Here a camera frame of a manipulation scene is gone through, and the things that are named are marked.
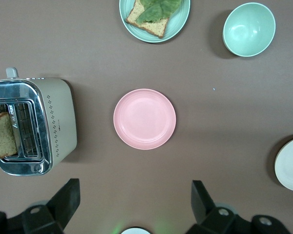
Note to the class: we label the green lettuce leaf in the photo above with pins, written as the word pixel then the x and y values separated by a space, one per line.
pixel 158 9

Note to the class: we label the green plate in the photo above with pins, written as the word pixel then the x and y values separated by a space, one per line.
pixel 178 22

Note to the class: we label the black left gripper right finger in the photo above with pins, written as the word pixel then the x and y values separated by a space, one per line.
pixel 205 209

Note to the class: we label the brown toast slice on plate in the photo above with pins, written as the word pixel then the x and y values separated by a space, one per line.
pixel 153 28

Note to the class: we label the shallow pink plate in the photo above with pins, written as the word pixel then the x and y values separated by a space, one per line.
pixel 144 119

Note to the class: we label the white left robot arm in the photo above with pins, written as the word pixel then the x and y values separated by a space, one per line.
pixel 135 231

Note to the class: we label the beige and chrome toaster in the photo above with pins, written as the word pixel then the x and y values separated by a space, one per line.
pixel 61 117

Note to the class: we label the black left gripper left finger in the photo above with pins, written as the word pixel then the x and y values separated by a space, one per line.
pixel 63 207

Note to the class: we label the shallow beige plate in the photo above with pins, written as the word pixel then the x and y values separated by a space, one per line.
pixel 291 165

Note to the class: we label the green bowl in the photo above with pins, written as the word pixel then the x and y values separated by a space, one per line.
pixel 249 30

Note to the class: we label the brown bread slice in toaster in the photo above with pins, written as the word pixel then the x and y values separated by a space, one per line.
pixel 1 136

